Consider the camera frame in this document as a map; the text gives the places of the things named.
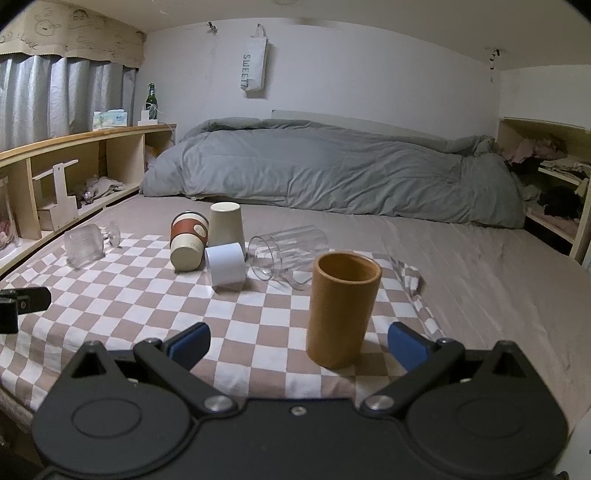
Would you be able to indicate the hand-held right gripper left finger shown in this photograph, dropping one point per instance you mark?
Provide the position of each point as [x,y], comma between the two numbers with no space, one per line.
[190,344]

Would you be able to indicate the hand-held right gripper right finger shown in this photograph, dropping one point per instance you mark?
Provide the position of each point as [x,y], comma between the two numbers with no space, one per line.
[406,348]

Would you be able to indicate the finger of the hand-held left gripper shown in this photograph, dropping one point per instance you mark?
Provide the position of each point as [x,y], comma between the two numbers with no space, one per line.
[27,299]

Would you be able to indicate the brown bamboo cup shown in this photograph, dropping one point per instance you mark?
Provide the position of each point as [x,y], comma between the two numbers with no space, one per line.
[341,314]

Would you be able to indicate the small white cup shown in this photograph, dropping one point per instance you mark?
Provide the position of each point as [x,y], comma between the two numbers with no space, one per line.
[225,267]

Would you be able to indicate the cream cup with brown sleeve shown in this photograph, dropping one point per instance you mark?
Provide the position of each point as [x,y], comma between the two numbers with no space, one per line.
[187,240]

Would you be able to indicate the cream plastic cup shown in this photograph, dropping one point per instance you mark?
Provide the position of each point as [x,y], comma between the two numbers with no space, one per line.
[226,224]

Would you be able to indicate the brown white checkered cloth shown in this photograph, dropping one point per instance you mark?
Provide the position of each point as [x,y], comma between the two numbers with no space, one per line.
[138,300]

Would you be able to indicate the ribbed clear wine glass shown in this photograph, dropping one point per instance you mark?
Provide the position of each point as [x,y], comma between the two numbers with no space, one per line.
[85,247]

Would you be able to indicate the wooden stand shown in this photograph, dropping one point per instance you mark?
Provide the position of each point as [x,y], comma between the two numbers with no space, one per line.
[57,194]

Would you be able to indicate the beige crumpled cloth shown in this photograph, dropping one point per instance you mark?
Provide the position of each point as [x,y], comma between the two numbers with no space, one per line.
[99,189]

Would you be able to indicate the clear glass mug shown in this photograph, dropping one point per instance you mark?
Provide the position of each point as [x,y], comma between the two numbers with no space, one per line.
[286,251]

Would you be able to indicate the long wooden bedside shelf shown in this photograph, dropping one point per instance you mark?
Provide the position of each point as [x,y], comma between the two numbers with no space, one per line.
[115,157]

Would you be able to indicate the wooden clothes shelf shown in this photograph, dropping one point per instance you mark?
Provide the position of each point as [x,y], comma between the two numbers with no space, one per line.
[568,240]

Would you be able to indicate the grey duvet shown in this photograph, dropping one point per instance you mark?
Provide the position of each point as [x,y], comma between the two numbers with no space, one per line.
[323,170]

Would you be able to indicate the tissue pack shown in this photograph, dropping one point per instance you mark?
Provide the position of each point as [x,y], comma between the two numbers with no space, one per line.
[110,120]

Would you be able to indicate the grey curtain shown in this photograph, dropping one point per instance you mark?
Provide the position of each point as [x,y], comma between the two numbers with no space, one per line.
[55,97]

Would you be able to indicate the black clothes pile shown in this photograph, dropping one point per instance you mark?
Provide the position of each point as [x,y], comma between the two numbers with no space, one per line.
[558,201]

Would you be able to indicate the small white box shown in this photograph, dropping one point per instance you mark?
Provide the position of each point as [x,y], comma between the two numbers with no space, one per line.
[147,121]

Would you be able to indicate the green glass bottle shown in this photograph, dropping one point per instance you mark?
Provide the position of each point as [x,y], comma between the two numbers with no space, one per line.
[151,99]

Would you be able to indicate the pink clothes pile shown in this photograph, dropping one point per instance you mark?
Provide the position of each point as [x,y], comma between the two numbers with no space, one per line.
[538,147]

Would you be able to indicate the cream folded clothes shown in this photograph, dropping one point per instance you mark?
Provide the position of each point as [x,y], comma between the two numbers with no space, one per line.
[565,166]

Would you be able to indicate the beige printed valance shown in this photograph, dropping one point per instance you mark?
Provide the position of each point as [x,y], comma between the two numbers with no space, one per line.
[69,34]

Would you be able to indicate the white hanging tote bag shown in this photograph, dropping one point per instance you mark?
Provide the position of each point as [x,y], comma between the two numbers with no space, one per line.
[254,64]

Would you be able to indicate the metal wall hook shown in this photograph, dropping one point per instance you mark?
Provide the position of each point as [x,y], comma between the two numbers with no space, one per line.
[211,26]

